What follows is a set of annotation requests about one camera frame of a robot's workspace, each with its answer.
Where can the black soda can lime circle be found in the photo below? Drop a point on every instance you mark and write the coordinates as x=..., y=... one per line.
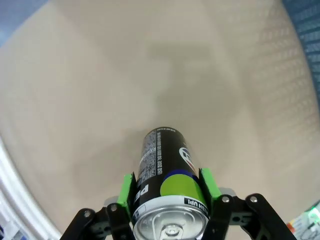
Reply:
x=162, y=160

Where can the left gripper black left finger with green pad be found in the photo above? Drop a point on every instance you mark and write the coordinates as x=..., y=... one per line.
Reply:
x=122, y=190

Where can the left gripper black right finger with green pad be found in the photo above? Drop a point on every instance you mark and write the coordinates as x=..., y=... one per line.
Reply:
x=212, y=190

